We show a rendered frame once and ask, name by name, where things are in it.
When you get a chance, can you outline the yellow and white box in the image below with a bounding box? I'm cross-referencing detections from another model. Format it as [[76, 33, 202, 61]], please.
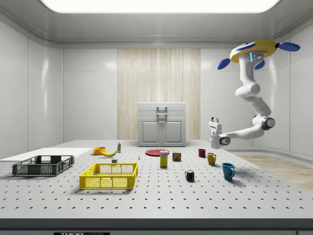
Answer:
[[159, 150, 169, 168]]

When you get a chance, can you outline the white cabinet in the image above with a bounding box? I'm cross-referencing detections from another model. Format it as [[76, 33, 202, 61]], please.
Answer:
[[137, 102, 187, 147]]

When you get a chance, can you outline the blue mug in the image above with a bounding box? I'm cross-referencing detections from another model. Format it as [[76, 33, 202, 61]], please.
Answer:
[[222, 163, 236, 182]]

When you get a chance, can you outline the drone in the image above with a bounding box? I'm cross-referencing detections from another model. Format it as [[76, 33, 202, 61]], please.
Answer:
[[217, 38, 301, 71]]

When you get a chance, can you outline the red plate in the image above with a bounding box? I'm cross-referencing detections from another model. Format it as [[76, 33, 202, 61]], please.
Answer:
[[145, 148, 170, 158]]

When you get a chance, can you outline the yellow basket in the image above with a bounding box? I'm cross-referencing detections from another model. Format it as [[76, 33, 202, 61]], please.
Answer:
[[79, 162, 139, 190]]

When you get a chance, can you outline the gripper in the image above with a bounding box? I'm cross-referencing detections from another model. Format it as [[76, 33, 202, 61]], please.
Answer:
[[208, 117, 223, 136]]

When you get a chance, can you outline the white board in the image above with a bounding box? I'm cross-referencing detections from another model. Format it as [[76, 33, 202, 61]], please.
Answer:
[[0, 147, 91, 163]]

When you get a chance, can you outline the dark grey basket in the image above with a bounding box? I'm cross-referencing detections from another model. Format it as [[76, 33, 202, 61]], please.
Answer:
[[12, 155, 75, 177]]

